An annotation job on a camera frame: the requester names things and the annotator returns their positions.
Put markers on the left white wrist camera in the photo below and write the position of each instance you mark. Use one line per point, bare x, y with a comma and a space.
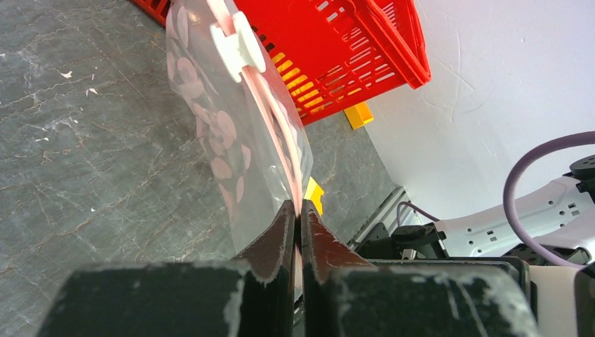
551, 300

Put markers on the clear zip top bag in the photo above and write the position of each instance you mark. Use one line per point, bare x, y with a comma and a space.
246, 121

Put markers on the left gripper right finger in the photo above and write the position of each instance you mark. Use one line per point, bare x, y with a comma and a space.
348, 295

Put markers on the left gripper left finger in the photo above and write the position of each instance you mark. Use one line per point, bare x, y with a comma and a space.
250, 294

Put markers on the yellow toy cheese wedge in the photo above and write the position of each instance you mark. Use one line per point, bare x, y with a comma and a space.
314, 193

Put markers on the yellow toy crate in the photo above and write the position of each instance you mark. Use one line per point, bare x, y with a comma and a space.
359, 115

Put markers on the red plastic shopping basket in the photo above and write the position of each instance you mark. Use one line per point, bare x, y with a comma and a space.
333, 55

